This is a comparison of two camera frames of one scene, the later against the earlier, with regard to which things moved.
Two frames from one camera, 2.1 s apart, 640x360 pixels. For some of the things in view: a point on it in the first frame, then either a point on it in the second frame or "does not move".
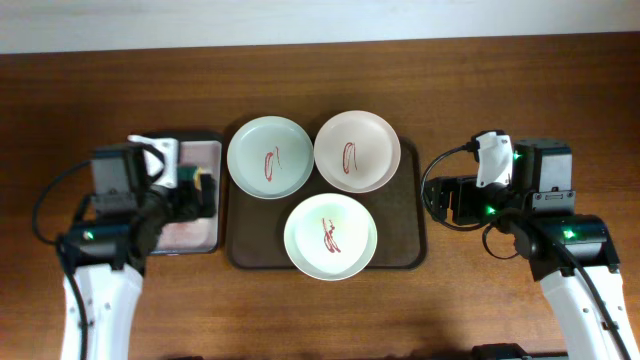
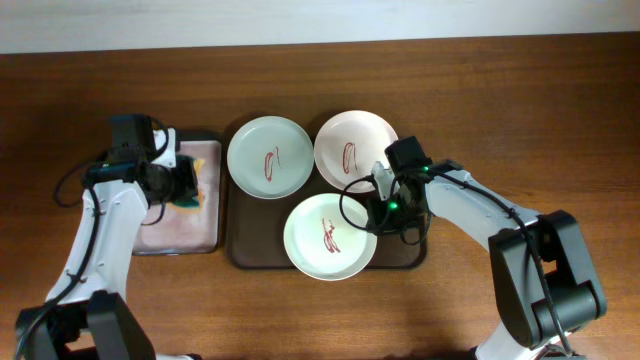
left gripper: x=193 y=206 to x=189 y=188
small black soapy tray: x=199 y=153 does not move
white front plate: x=330 y=236 does not move
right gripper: x=463 y=188 to x=380 y=225
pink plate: x=357 y=151 does not move
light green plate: x=270 y=157 does not move
